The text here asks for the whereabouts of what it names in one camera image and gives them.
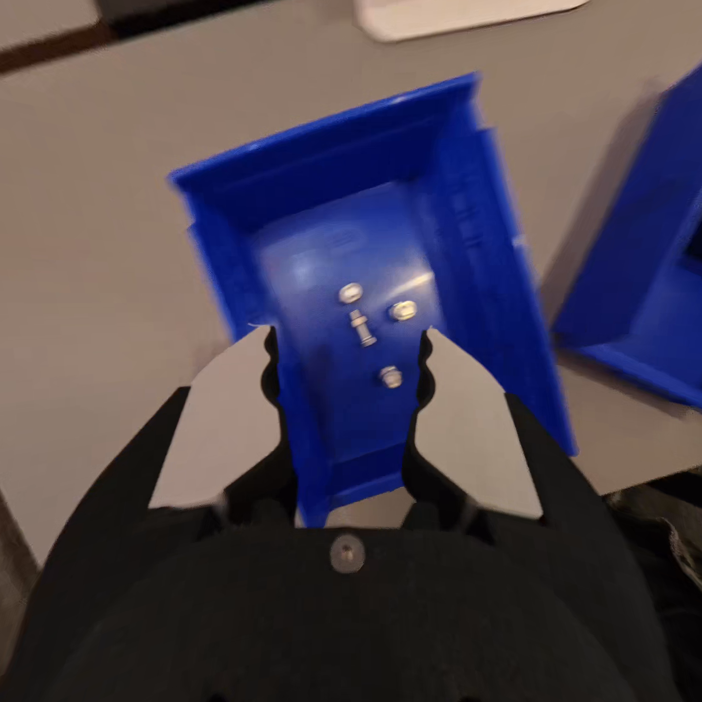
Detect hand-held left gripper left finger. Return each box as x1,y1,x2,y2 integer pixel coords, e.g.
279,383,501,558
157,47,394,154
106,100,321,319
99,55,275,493
148,325,291,511

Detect person's black trousers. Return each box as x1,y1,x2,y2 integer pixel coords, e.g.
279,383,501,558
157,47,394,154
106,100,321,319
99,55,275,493
600,472,702,702

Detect blue divided plastic bin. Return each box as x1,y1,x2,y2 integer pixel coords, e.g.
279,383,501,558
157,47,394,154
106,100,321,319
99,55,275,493
551,63,702,409

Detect blue plastic parts bin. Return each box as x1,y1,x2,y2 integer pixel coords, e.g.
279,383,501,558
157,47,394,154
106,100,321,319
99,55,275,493
167,71,579,530

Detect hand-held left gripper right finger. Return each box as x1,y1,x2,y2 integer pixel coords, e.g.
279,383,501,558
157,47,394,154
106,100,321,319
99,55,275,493
403,327,545,521

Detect white tablet stand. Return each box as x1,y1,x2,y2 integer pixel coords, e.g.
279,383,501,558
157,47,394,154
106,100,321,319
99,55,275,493
354,0,590,44

